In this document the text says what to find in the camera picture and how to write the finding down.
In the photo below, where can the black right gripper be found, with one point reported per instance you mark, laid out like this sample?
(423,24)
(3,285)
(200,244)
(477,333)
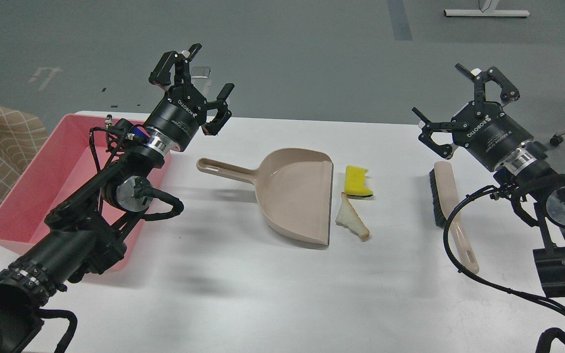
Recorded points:
(488,132)

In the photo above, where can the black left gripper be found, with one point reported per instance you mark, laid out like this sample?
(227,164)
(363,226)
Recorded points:
(177,115)

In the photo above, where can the beige hand brush black bristles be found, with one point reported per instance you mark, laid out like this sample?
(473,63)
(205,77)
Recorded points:
(445,198)

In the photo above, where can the beige plastic dustpan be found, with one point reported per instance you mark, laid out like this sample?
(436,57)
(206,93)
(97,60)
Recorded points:
(293,190)

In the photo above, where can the yellow sponge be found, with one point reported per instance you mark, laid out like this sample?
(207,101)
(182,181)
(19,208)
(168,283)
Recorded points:
(354,184)

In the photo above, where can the white bread slice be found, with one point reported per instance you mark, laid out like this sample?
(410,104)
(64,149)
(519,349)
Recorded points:
(348,217)

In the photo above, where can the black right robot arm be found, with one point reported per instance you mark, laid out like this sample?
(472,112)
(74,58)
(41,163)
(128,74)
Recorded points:
(523,177)

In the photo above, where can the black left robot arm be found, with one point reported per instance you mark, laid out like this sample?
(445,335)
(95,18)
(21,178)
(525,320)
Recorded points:
(87,231)

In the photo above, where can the pink plastic bin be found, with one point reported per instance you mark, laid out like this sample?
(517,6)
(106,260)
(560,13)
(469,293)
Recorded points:
(62,165)

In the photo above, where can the silver floor socket plate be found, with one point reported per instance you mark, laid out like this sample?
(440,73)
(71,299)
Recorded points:
(201,72)

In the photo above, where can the white desk foot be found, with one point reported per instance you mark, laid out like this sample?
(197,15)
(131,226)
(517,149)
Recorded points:
(487,9)

